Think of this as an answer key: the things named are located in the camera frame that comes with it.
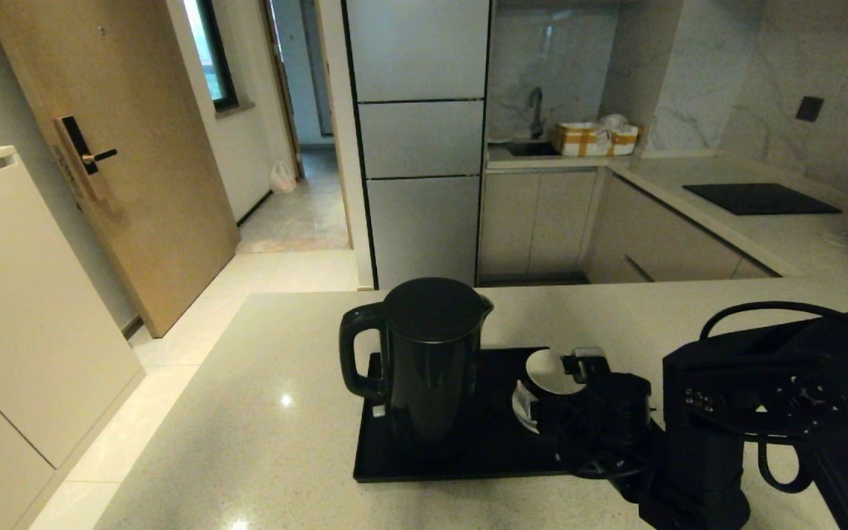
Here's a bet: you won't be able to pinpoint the silver refrigerator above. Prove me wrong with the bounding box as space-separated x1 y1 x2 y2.
341 0 491 290

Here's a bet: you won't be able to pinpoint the black mug white inside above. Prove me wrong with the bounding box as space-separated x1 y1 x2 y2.
524 349 588 437

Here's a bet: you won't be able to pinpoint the white round saucer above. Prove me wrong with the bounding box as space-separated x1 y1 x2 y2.
511 381 543 434

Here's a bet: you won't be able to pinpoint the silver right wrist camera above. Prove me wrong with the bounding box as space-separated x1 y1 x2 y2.
562 347 610 384

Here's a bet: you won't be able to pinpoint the white tall cabinet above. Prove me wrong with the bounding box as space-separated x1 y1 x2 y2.
0 146 146 530

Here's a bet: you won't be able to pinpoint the cardboard box yellow tape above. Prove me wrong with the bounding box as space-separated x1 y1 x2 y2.
551 122 611 158

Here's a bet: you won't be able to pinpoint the black door lock with handle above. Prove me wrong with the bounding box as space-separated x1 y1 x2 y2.
54 115 119 202

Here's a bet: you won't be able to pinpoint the light wooden door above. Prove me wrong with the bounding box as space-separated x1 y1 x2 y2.
0 0 241 339

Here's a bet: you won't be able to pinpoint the metal sink faucet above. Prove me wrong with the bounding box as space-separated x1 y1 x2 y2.
527 87 545 139

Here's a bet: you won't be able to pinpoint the black induction cooktop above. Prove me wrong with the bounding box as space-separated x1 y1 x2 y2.
682 183 843 216

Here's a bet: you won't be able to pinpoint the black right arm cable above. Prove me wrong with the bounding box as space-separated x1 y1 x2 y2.
700 300 848 341

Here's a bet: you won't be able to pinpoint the white plastic bag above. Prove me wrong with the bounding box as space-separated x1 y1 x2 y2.
270 160 298 194

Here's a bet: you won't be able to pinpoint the beige kitchen base cabinets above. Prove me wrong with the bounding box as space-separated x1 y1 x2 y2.
478 169 778 285

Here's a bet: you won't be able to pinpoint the black rectangular serving tray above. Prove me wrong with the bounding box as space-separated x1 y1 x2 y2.
353 347 576 484

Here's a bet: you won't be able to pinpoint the dark kitchen sink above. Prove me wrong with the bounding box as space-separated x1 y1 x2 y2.
505 140 561 158

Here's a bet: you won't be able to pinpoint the black electric kettle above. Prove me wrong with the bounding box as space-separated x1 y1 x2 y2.
339 277 494 461

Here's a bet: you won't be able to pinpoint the dark framed window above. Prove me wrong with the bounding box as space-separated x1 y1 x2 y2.
183 0 239 113

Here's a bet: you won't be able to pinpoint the cardboard box with white bag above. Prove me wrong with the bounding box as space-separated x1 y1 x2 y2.
599 114 640 156

